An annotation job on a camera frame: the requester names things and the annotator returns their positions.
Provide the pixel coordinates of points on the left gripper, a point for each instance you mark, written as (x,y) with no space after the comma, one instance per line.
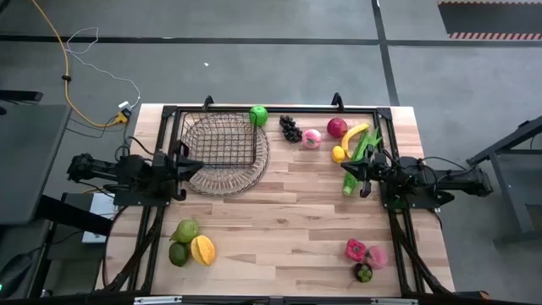
(169,169)

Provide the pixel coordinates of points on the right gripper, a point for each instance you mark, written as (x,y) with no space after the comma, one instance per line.
(377,171)

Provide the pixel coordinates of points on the yellow lemon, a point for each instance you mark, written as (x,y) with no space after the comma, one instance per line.
(338,154)

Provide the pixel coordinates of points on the yellow banana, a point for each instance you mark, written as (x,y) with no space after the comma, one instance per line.
(353,133)

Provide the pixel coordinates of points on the red pomegranate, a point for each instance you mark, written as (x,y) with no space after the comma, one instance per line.
(337,127)

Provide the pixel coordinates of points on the pink peach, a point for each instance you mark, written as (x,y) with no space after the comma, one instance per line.
(311,139)
(377,257)

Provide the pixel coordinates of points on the green apple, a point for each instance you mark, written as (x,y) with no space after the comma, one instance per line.
(258,115)
(185,231)

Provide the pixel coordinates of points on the black grape bunch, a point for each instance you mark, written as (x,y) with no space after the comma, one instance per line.
(291,130)

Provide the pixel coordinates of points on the red bell pepper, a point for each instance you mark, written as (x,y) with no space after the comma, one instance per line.
(355,250)

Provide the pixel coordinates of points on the yellow starfruit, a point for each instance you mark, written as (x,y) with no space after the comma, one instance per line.
(203,250)

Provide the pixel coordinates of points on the dark green avocado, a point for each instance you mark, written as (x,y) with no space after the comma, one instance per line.
(178,254)

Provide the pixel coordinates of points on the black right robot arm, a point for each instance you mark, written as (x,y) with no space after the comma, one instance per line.
(444,178)

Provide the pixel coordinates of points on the round woven placemat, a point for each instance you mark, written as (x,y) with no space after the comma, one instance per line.
(237,178)

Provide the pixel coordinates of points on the white charger plug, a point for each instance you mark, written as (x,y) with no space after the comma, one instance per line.
(124,104)

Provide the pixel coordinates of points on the white box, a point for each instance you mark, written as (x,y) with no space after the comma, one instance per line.
(101,205)

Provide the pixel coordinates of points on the purple mangosteen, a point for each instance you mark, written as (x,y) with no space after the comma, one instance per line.
(363,273)

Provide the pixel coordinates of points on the grey desk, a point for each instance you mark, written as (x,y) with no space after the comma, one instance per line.
(29,161)

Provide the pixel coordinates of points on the black mat with striped edge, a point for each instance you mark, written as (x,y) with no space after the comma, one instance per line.
(487,17)

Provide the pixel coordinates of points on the black metal table frame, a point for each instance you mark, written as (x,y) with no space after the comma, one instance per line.
(275,109)

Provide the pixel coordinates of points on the grey metal table frame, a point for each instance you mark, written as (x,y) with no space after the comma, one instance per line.
(510,190)

